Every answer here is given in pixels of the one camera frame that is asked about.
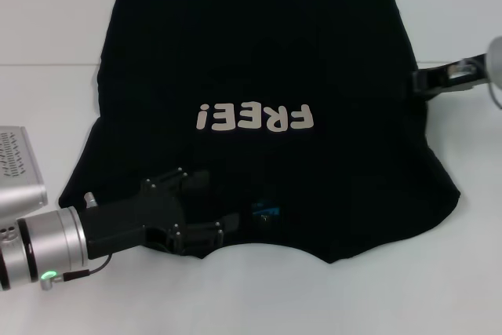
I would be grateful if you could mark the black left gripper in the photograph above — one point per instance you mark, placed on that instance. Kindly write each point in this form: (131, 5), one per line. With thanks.
(129, 221)

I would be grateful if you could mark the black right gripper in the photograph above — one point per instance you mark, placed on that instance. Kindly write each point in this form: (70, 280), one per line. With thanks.
(476, 72)

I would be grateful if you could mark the black t-shirt with FREE print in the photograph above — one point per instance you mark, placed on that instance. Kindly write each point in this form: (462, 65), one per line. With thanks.
(251, 37)

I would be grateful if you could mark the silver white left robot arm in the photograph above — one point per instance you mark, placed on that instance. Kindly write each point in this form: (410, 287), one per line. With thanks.
(51, 241)

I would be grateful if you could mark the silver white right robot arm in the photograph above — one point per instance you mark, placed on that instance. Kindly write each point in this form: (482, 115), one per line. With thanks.
(496, 60)

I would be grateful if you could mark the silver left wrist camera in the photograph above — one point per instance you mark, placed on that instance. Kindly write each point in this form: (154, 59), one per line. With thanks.
(19, 170)

